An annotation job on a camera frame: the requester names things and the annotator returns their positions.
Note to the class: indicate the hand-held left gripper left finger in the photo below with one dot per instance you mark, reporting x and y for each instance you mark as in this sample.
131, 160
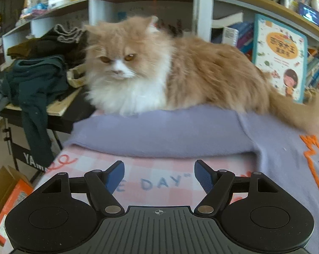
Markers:
115, 176

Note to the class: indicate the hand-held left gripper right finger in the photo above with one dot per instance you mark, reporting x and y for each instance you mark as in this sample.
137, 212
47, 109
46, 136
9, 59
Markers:
204, 176

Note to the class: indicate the purple sweater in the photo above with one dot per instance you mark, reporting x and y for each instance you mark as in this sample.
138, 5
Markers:
162, 135

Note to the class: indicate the pink checkered cartoon tablecloth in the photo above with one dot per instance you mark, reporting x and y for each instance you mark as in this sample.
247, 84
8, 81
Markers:
154, 169

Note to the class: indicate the black digital piano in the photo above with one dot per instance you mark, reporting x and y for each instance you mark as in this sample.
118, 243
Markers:
82, 113

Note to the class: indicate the light wooden board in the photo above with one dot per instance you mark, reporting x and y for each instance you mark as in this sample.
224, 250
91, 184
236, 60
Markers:
64, 103

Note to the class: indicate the black keyboard stand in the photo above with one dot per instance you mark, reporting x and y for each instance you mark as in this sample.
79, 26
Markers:
24, 158

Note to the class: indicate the fluffy orange and white cat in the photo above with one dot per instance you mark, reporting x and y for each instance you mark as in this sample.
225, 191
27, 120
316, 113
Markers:
201, 79

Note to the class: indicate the cardboard box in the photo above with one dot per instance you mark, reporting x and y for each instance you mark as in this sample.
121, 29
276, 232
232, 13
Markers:
6, 190

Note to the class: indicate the dark green garment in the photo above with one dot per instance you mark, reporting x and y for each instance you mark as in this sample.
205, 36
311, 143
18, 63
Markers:
32, 90

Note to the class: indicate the teal children's picture book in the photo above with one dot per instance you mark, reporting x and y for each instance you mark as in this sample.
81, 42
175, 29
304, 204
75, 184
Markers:
278, 58

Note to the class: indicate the dark knitted garment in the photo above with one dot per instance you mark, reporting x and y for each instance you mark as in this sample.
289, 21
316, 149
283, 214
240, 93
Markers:
56, 47

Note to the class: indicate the white orange product box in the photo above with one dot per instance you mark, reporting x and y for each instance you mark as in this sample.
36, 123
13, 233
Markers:
230, 35

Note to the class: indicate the row of blue books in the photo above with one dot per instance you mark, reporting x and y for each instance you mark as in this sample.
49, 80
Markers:
245, 34

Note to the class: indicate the row of thin children's books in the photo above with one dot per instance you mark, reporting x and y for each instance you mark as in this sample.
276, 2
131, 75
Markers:
318, 68

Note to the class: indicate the thick white paperback book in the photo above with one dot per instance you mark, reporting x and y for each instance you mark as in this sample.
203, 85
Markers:
228, 19

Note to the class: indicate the white wooden bookshelf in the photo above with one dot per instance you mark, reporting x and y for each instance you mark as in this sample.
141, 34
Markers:
205, 10

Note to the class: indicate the smartphone with lit screen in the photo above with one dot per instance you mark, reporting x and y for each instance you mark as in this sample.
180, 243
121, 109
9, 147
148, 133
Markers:
312, 14

